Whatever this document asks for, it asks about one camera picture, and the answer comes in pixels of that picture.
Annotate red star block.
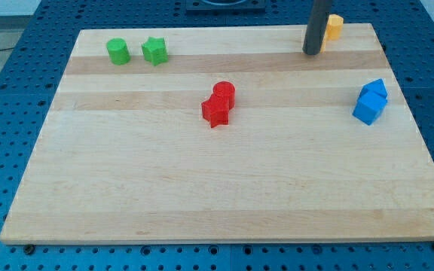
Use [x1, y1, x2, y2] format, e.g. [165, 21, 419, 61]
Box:
[201, 94, 230, 128]

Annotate green star block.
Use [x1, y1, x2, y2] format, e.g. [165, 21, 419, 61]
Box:
[141, 37, 168, 66]

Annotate wooden board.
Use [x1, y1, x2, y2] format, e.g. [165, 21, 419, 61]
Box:
[0, 23, 434, 245]

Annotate red cylinder block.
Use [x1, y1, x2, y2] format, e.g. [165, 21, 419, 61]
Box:
[212, 81, 236, 109]

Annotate green cylinder block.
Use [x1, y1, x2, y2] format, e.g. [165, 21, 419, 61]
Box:
[106, 38, 131, 65]

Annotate yellow block behind rod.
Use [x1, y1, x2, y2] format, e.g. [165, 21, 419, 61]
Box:
[319, 30, 328, 53]

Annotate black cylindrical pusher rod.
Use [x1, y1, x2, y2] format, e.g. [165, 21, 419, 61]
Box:
[302, 0, 332, 56]

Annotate blue cube block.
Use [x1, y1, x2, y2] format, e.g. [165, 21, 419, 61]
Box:
[352, 92, 387, 126]

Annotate yellow hexagon block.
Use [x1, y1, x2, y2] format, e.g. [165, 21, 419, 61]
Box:
[326, 14, 344, 41]

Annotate blue pentagon block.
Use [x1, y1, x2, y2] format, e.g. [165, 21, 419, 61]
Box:
[359, 78, 388, 99]

